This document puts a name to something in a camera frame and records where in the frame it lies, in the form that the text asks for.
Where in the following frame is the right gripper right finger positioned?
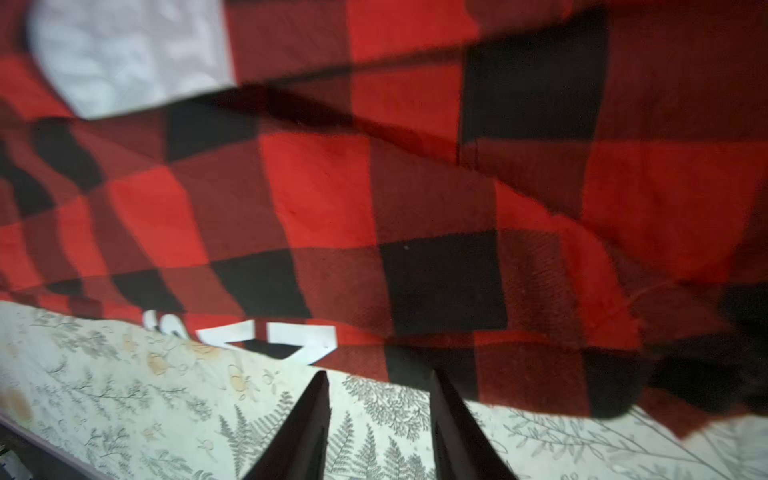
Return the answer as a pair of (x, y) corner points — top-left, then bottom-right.
(429, 371), (519, 480)

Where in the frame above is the red black plaid shirt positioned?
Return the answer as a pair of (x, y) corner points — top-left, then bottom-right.
(1, 1), (767, 436)

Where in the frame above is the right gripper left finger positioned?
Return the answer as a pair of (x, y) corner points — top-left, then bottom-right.
(243, 371), (331, 480)

